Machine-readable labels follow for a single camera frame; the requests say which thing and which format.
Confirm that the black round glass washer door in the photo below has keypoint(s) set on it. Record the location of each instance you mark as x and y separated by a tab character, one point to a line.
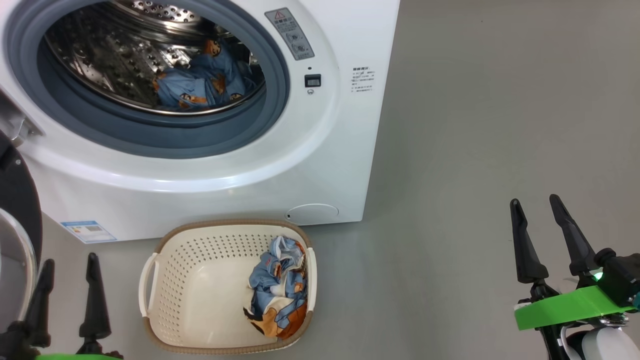
20	200

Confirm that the blue energy label sticker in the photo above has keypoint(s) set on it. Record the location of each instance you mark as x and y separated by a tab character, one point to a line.
88	232

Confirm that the blue cartoon print garment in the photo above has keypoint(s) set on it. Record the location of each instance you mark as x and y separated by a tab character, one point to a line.
200	82

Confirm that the blue orange white print garment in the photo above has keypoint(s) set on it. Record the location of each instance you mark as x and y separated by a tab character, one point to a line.
280	295

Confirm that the white front-load washing machine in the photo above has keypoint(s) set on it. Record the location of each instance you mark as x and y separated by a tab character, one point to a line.
225	190

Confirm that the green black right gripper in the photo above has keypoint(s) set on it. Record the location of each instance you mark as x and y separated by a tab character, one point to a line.
565	307

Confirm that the cream perforated laundry basket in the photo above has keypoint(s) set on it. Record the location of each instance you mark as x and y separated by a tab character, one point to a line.
200	300

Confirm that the round white filter cover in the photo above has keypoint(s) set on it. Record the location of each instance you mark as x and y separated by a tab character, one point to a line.
312	214

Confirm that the small printed text label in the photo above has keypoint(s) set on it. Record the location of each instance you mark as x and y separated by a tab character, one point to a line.
363	80

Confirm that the grey warning sticker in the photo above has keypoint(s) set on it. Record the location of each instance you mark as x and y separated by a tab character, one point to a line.
290	34

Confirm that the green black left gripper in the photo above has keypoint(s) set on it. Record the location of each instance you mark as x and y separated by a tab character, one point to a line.
15	345

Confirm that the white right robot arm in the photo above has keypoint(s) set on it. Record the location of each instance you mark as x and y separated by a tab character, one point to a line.
605	345

